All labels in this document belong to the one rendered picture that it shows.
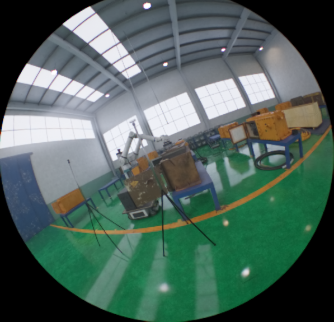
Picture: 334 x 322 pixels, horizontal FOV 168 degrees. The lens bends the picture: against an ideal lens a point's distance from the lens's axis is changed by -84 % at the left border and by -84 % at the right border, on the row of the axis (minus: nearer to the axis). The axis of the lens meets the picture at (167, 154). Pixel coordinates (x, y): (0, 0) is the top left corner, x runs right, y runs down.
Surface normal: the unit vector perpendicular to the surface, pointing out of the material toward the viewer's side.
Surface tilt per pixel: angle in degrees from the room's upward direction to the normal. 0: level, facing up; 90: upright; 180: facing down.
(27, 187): 90
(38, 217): 90
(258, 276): 0
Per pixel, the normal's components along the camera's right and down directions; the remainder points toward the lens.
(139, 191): 0.22, 0.00
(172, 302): -0.39, -0.92
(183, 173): -0.15, 0.16
